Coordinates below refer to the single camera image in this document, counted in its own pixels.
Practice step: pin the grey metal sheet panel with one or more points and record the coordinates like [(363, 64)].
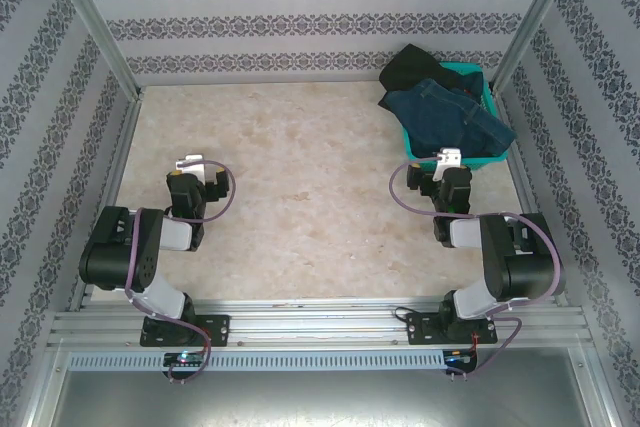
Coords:
[(320, 397)]

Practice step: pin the teal plastic basket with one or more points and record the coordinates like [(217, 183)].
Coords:
[(489, 97)]

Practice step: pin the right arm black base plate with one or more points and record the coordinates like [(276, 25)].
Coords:
[(422, 329)]

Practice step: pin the black skirt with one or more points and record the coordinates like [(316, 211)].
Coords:
[(410, 67)]

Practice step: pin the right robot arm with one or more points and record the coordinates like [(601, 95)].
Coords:
[(525, 267)]

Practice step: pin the aluminium frame post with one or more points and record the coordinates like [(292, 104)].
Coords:
[(537, 12), (91, 12)]

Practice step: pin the aluminium table side rail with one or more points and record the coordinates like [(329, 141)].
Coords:
[(520, 182), (116, 172)]

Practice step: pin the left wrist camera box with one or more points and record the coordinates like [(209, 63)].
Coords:
[(200, 169)]

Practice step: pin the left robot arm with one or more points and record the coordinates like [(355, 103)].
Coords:
[(120, 247)]

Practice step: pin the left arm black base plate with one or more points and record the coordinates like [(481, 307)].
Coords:
[(217, 329)]

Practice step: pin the aluminium mounting rail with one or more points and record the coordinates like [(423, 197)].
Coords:
[(310, 327)]

